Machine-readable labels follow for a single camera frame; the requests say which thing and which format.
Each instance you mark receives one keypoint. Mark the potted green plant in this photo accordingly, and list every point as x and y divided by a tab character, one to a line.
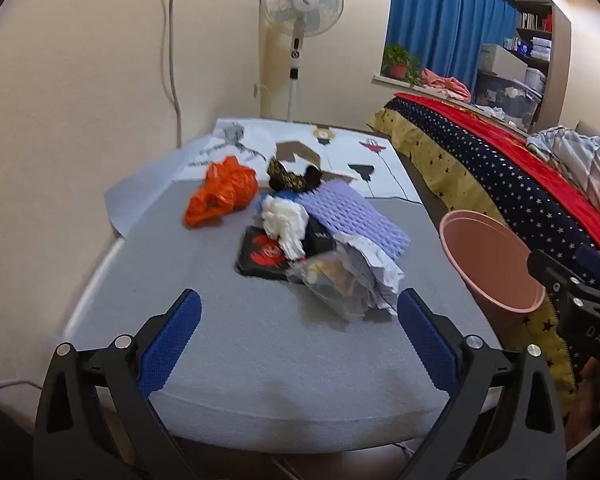
397	57

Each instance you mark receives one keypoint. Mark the navy star-print bedspread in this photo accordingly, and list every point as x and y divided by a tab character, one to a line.
480	160

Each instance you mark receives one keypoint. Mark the white window sill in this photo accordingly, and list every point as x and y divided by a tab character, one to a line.
385	79

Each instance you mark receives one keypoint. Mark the white standing fan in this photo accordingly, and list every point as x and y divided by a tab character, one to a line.
302	2

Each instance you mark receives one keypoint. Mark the blue curtain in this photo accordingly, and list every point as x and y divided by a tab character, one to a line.
445	20

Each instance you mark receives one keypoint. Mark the person's right hand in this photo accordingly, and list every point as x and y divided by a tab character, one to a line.
595	400

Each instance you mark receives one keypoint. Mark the purple foam sheet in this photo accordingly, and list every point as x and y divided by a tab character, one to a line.
350	215

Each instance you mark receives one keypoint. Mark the pink plastic bin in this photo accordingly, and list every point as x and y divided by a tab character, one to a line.
480	260

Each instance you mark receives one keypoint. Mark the wooden bookshelf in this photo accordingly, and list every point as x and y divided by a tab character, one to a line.
532	35

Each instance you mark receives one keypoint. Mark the black gold patterned wrapper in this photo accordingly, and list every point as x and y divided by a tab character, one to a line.
287	177

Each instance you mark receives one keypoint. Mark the red blanket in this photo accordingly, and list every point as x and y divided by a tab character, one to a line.
530	170

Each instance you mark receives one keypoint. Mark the clear storage box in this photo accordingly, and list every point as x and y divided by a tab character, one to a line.
510	95

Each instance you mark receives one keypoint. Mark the white lidded container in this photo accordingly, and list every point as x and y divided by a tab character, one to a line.
536	79

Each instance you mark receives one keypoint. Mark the white tissue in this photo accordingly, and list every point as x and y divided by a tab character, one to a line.
285	225

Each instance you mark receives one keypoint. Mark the striped duvet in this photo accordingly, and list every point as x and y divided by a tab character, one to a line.
580	155

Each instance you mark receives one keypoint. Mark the small black packet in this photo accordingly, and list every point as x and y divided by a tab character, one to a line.
320	240

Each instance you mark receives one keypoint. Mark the black packet red print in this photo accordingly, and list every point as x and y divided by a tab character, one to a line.
260	255

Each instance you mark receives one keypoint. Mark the white wall socket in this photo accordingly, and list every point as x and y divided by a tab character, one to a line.
256	91

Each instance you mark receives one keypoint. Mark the pink folded cloth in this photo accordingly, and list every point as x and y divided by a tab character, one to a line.
445	85

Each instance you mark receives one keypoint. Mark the red-orange plastic bag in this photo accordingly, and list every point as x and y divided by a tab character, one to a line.
220	190

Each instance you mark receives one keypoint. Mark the white paper sheet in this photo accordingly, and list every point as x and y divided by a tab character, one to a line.
135	195

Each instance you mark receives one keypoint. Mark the grey white printed cloth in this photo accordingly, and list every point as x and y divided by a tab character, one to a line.
230	335

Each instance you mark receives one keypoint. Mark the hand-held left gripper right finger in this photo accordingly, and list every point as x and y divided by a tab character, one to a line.
427	345

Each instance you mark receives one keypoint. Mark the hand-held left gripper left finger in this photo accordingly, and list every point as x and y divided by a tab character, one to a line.
172	345

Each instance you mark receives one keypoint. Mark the clear plastic bag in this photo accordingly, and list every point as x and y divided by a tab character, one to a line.
330	280

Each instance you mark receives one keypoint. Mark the grey box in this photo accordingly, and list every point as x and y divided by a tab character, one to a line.
502	60

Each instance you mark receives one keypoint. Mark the blue plastic bag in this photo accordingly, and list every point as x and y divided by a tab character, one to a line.
285	194

